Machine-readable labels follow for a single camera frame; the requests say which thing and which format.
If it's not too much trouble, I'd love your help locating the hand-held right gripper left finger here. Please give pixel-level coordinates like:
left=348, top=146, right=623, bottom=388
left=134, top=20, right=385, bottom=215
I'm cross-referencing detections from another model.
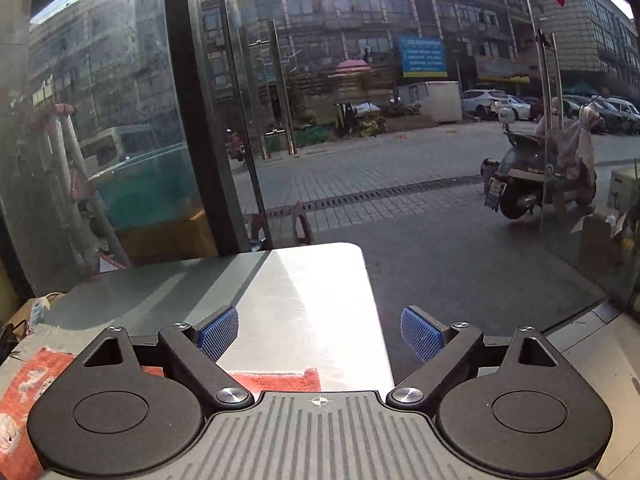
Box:
left=80, top=305, right=255, bottom=409

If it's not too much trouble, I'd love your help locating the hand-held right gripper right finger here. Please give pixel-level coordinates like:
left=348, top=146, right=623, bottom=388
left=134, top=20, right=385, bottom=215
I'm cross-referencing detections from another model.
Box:
left=388, top=305, right=560, bottom=409

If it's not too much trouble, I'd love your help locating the orange towel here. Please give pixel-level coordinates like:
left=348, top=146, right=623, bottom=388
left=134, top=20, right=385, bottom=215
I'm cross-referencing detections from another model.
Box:
left=0, top=346, right=321, bottom=480

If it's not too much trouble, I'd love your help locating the red plastic stool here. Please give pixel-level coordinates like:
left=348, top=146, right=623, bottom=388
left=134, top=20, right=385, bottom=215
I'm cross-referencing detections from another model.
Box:
left=289, top=201, right=317, bottom=246

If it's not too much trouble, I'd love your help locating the metal drain grate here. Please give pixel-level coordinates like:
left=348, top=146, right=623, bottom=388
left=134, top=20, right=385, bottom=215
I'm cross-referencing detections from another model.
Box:
left=260, top=175, right=484, bottom=219

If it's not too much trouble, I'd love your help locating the grey electric scooter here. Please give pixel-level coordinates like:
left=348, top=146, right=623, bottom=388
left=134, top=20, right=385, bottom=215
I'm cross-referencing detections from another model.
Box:
left=481, top=101, right=608, bottom=221

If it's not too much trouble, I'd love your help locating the brown cardboard box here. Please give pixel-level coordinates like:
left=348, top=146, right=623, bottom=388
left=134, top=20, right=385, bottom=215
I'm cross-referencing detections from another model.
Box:
left=580, top=211, right=627, bottom=274

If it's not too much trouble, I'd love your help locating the white street kiosk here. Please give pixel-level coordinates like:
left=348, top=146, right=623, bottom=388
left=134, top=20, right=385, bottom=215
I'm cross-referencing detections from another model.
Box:
left=397, top=81, right=462, bottom=124

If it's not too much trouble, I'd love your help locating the white car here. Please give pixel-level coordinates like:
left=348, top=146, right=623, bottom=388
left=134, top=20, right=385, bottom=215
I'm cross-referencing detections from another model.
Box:
left=461, top=89, right=533, bottom=122

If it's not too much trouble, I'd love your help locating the white carton box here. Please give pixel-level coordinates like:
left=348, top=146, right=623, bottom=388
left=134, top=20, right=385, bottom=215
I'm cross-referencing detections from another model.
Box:
left=607, top=167, right=640, bottom=211

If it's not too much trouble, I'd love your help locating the yellow shop sign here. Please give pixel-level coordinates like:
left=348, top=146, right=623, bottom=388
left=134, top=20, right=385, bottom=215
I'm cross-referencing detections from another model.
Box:
left=475, top=56, right=532, bottom=86

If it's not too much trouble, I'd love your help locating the pink parasol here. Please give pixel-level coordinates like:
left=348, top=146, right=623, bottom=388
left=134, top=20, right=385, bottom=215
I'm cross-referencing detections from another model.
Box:
left=327, top=59, right=372, bottom=78

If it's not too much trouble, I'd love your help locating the blue signboard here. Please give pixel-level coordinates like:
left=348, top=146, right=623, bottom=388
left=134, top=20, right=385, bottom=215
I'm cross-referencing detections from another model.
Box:
left=398, top=35, right=447, bottom=79

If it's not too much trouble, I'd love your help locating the dark parked car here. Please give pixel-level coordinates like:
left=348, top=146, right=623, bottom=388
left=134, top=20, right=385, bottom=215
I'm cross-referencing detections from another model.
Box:
left=562, top=95, right=640, bottom=136

